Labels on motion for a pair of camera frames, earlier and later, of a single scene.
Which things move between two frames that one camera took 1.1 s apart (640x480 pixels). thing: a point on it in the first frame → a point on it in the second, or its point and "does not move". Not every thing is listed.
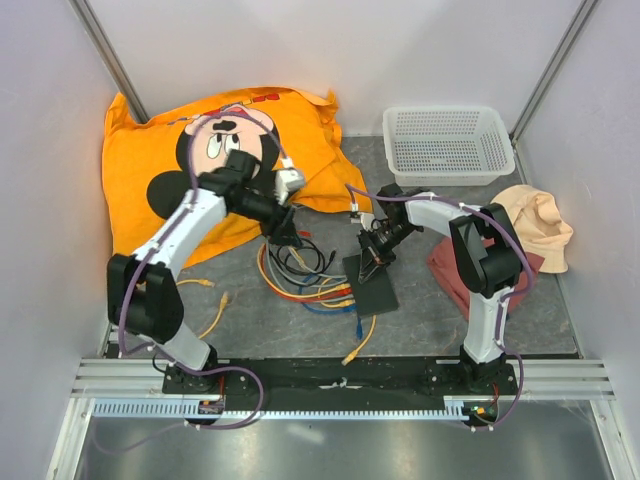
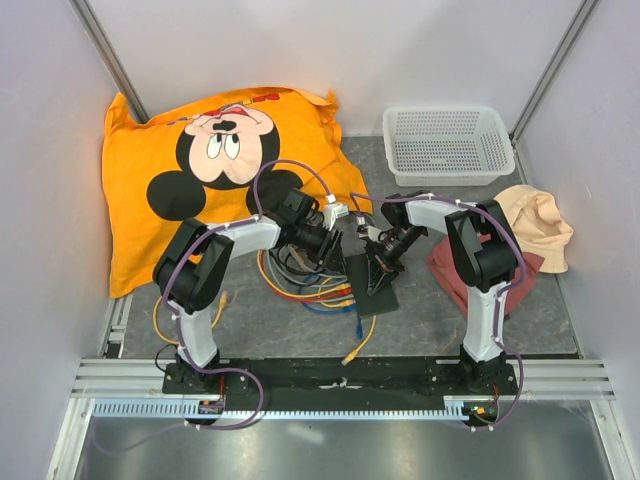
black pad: (377, 294) does not move
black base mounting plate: (341, 378) does not move
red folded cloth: (445, 269) does not move
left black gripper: (281, 222) → (333, 257)
